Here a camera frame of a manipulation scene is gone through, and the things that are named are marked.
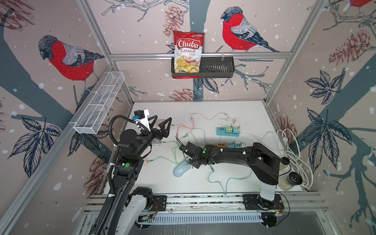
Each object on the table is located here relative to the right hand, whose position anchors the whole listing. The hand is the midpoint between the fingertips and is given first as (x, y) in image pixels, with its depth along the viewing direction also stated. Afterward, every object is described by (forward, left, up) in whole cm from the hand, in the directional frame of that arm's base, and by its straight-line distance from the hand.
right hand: (193, 157), depth 88 cm
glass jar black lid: (-14, -48, +6) cm, 51 cm away
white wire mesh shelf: (+6, +51, +30) cm, 59 cm away
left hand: (+4, +12, +35) cm, 37 cm away
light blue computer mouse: (-7, +7, 0) cm, 10 cm away
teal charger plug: (+7, -23, +5) cm, 25 cm away
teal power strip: (+17, -23, +3) cm, 29 cm away
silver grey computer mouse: (+10, +26, 0) cm, 28 cm away
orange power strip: (+9, -18, 0) cm, 20 cm away
